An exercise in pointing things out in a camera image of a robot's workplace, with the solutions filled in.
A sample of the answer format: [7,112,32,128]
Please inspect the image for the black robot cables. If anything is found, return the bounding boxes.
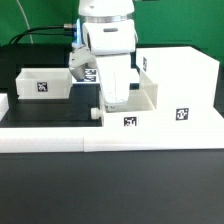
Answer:
[8,23,78,46]

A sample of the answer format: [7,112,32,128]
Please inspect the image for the white thin cable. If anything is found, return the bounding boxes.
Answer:
[15,0,35,45]

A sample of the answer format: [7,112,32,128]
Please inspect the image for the white drawer box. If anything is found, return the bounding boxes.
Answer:
[91,90,155,128]
[15,68,72,99]

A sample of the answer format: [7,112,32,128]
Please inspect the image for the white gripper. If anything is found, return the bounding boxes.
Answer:
[69,46,131,106]

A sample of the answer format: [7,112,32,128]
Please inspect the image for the white drawer cabinet housing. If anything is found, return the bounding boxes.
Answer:
[136,46,222,125]

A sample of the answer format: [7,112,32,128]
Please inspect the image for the white U-shaped fence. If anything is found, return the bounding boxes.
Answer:
[0,93,224,154]

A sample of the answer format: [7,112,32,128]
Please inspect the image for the white rear drawer box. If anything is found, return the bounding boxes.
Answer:
[15,68,72,99]

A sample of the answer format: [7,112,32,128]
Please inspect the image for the white front drawer box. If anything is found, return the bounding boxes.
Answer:
[91,90,155,128]

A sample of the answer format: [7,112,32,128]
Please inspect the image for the white marker tag sheet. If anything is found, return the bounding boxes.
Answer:
[71,68,139,84]

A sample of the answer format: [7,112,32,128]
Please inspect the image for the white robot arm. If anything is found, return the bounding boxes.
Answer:
[69,0,138,106]

